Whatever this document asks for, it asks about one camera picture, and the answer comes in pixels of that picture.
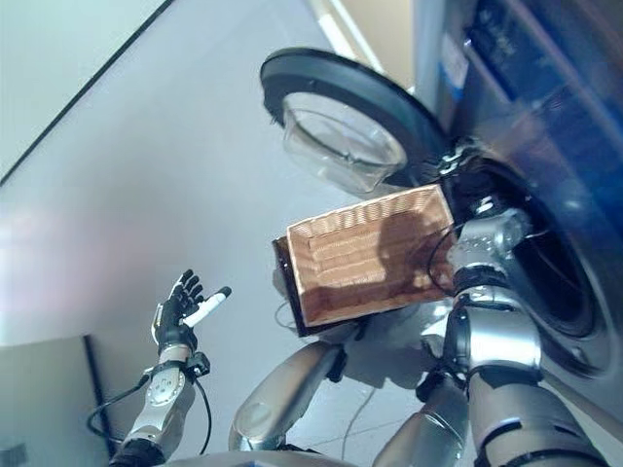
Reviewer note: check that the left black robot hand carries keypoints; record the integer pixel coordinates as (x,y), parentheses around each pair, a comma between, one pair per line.
(180,316)

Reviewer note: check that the rectangular wicker laundry basket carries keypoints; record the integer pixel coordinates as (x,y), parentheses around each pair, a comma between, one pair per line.
(370,258)

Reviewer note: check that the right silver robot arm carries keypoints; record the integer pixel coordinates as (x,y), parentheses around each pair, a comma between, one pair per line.
(496,340)

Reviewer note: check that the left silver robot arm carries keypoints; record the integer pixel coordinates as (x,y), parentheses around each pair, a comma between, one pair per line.
(156,404)

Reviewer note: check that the dark grey washing machine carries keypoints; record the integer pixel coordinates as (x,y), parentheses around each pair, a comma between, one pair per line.
(560,146)

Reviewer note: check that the glossy brown stool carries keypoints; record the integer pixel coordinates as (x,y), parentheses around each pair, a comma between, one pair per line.
(287,282)

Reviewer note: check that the clear plastic bag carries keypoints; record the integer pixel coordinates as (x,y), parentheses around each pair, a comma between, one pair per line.
(287,389)

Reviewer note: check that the grey panel with dark edge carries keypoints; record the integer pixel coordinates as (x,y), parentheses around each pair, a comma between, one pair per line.
(53,389)

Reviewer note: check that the silver robot torso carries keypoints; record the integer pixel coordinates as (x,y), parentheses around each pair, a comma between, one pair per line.
(243,459)

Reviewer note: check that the right silver robot leg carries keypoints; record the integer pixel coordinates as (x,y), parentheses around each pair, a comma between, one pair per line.
(423,428)

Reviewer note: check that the round glass washer door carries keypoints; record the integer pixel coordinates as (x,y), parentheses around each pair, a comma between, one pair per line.
(350,97)

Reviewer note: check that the white counter cabinet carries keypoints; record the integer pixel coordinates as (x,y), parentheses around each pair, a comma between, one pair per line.
(350,29)

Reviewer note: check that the blue white energy label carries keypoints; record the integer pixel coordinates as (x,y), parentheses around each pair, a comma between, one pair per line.
(452,73)

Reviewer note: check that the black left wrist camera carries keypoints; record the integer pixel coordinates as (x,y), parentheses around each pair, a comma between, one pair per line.
(199,364)

